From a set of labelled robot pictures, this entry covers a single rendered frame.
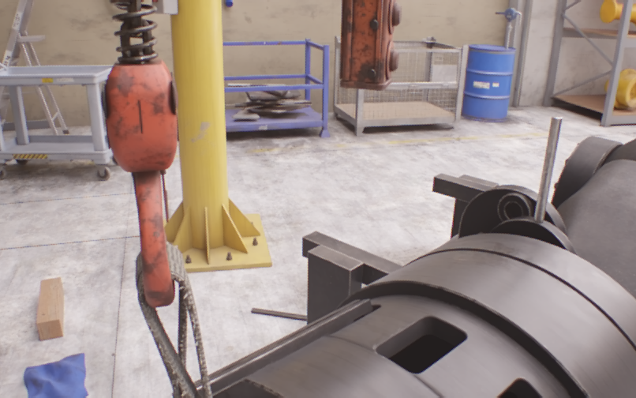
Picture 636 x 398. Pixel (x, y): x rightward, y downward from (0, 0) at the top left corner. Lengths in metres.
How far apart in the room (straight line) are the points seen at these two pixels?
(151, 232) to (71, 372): 2.07
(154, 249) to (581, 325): 0.54
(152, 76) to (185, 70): 2.57
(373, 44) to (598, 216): 0.85
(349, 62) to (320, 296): 1.39
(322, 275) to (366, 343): 1.20
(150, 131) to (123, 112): 0.02
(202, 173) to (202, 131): 0.24
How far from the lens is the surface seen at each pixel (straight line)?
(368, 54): 0.54
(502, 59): 6.72
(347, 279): 1.74
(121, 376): 2.37
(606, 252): 1.22
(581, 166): 1.75
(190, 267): 3.01
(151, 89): 0.32
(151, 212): 0.33
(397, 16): 0.55
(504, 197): 0.94
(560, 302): 0.74
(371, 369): 0.58
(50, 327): 2.65
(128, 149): 0.32
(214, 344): 2.46
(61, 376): 2.40
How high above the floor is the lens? 1.48
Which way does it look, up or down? 22 degrees down
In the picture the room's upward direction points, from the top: 1 degrees clockwise
